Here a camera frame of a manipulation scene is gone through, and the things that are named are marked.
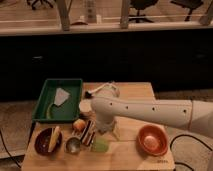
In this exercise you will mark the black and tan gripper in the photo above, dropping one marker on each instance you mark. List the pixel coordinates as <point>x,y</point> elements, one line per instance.
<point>88,133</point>

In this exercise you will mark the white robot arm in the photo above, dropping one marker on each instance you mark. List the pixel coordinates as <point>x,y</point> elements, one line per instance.
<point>194,116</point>

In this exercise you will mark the green plastic cup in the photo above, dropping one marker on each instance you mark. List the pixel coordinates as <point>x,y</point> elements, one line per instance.
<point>100,145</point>

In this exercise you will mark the small metal cup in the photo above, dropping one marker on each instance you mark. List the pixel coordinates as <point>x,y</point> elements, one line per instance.
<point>72,145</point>

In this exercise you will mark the orange fruit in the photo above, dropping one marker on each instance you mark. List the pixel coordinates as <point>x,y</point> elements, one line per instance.
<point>79,125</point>

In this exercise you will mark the white round container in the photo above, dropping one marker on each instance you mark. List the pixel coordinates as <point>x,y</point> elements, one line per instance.
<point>85,106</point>

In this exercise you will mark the green plastic tray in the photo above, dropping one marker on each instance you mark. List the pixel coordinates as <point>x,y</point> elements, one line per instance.
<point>68,111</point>

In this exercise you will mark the grey cloth piece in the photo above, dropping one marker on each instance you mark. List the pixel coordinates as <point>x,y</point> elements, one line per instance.
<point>61,96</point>

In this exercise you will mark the green bean pod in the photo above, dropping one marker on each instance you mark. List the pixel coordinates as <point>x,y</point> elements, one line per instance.
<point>49,110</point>

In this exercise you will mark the dark brown bowl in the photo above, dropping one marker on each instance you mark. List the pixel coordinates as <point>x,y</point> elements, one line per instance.
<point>42,143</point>

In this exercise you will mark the orange plastic bowl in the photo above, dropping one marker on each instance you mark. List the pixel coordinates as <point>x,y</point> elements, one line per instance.
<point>152,140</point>

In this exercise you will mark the office chair left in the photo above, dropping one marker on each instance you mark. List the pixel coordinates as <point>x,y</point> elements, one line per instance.
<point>32,3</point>

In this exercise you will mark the office chair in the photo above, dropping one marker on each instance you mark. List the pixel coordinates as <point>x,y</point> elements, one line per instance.
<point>190,4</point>
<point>139,5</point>
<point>32,3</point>

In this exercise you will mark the office chair middle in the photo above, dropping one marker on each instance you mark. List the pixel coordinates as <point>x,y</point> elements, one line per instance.
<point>139,5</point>

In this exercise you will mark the office chair right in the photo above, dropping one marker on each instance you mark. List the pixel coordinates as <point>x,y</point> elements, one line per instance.
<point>190,4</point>

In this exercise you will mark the white handled dish brush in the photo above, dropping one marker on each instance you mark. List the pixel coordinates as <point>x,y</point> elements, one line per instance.
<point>89,93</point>

